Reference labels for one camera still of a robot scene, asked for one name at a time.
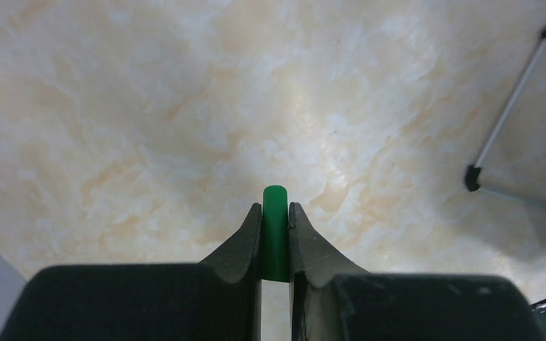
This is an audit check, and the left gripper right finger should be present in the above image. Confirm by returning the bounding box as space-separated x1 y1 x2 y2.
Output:
288 202 544 340

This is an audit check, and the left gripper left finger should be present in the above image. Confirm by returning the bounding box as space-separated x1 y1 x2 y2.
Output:
0 203 262 340

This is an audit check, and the green marker cap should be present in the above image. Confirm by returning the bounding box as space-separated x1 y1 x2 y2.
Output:
261 185 289 283

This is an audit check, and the aluminium frame rail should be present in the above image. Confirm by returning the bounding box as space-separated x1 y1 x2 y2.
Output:
463 26 546 214

